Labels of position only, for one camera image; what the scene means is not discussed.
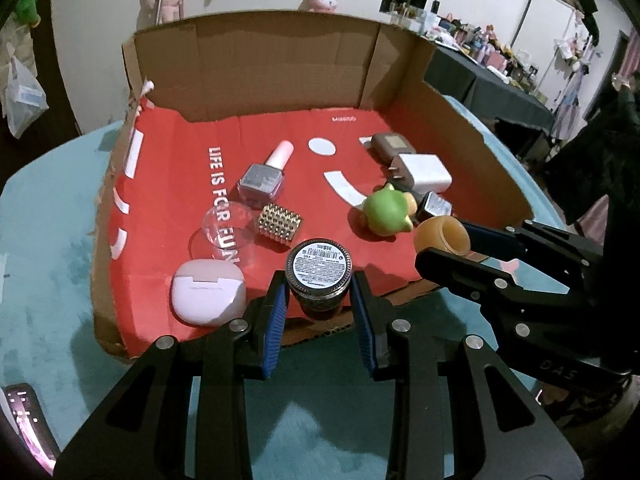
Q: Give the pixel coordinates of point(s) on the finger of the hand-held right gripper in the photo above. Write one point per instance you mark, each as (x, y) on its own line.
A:
(482, 236)
(450, 270)

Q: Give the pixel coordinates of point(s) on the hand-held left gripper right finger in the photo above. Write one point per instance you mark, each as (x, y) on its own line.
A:
(362, 332)

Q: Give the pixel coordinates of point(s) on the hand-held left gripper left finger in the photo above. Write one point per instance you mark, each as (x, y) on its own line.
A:
(276, 332)

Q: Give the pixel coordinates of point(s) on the tan rubber cup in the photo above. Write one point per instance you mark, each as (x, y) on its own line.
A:
(442, 235)

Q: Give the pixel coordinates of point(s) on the pale pink earbud case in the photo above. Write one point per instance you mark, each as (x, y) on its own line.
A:
(207, 295)

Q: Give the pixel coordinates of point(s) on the glitter jar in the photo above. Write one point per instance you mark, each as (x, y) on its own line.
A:
(320, 265)

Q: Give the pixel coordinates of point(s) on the white charger plug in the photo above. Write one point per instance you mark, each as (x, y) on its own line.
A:
(425, 172)

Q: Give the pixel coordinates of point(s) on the green toy fruit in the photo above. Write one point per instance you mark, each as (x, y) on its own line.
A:
(382, 210)

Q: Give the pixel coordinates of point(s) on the gold studded cuff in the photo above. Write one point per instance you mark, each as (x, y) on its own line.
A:
(280, 222)

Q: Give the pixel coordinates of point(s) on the clear glass cup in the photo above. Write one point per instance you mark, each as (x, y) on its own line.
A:
(220, 230)

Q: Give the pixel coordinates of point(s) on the brown square case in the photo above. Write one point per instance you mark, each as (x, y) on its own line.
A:
(392, 145)

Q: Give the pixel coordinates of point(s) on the pink nail polish bottle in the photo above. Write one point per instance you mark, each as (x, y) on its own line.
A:
(260, 180)

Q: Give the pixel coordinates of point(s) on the cardboard box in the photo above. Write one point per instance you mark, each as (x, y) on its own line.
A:
(280, 60)

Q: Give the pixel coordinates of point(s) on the person's dark clothing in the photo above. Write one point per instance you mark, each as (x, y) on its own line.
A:
(600, 170)

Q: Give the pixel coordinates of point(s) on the dark cloth table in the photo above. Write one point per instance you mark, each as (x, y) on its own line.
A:
(500, 95)

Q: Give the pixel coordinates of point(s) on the pale hanging garment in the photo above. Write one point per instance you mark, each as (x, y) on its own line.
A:
(575, 95)

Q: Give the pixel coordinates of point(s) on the row of small trinkets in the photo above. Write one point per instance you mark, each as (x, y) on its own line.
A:
(480, 42)

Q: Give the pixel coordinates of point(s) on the red printed paper liner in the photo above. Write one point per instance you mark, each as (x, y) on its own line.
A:
(175, 160)

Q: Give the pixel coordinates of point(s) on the white metal rack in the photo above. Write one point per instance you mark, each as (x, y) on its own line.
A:
(525, 25)

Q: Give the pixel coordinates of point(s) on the smartphone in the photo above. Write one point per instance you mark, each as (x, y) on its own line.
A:
(25, 420)

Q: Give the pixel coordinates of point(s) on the white plastic bag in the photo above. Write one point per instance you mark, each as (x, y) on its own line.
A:
(25, 100)

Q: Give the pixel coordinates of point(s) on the dark brown door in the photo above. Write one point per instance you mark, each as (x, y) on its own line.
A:
(57, 35)

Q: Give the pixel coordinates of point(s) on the green plush toy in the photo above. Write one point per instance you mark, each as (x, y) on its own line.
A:
(27, 5)

